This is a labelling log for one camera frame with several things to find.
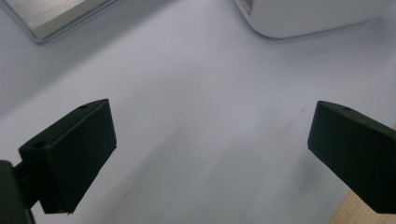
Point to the white table board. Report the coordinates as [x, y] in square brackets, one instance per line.
[202, 93]

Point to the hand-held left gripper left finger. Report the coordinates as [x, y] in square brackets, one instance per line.
[71, 155]

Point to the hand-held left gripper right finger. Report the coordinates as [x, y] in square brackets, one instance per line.
[358, 155]

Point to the white square bowl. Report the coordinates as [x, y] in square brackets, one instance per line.
[305, 17]

